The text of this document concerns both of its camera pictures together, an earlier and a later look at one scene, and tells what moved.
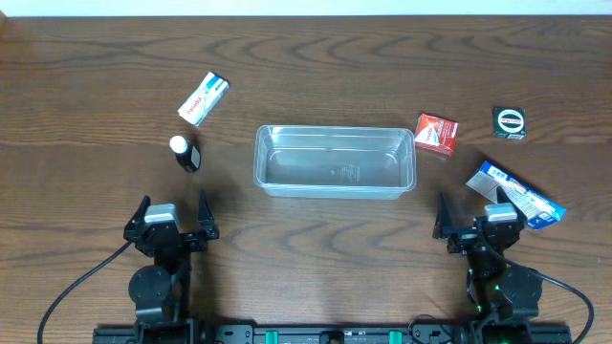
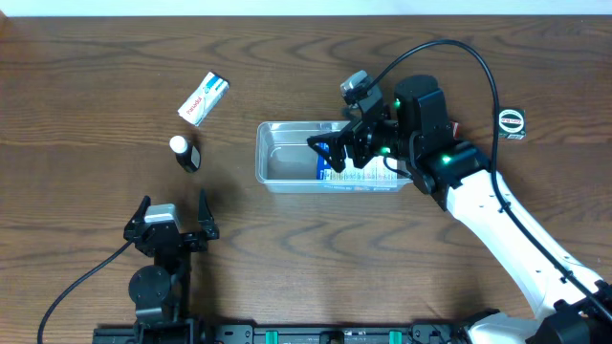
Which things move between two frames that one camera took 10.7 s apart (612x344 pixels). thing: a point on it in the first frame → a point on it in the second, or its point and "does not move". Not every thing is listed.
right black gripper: x=478 y=240 → x=360 y=141
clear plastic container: x=335 y=161 does not move
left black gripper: x=171 y=237 does not move
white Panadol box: x=205 y=98 does not move
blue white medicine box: x=539 y=211 → x=376 y=169
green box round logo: x=510 y=122 does not move
